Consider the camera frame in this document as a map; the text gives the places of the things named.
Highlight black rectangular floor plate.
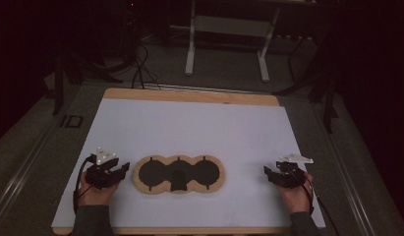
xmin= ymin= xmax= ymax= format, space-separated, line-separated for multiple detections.
xmin=59 ymin=114 xmax=85 ymax=129

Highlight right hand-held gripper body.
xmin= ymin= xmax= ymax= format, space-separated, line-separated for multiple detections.
xmin=271 ymin=152 xmax=315 ymax=190

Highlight wooden three-lobed tray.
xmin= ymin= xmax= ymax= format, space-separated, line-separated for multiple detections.
xmin=132 ymin=154 xmax=227 ymax=196

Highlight metal floor rail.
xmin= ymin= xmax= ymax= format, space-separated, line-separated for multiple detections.
xmin=312 ymin=103 xmax=378 ymax=236
xmin=0 ymin=111 xmax=65 ymax=224

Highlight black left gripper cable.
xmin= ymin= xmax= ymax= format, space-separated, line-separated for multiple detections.
xmin=73 ymin=153 xmax=96 ymax=214

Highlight black floor cables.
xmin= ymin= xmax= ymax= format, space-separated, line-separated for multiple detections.
xmin=130 ymin=41 xmax=163 ymax=91

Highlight person's left hand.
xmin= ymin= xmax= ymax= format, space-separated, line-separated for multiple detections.
xmin=77 ymin=170 xmax=121 ymax=207

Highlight white table mat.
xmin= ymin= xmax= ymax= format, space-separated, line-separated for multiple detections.
xmin=51 ymin=97 xmax=326 ymax=230

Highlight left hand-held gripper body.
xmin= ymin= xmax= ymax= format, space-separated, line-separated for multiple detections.
xmin=85 ymin=146 xmax=123 ymax=191

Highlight white metal table frame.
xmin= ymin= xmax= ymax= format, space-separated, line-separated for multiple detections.
xmin=184 ymin=0 xmax=283 ymax=84

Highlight black metal stand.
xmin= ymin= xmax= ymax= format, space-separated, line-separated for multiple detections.
xmin=272 ymin=30 xmax=341 ymax=134
xmin=51 ymin=48 xmax=124 ymax=116

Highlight person's right hand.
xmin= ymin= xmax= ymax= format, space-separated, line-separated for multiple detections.
xmin=275 ymin=171 xmax=315 ymax=215

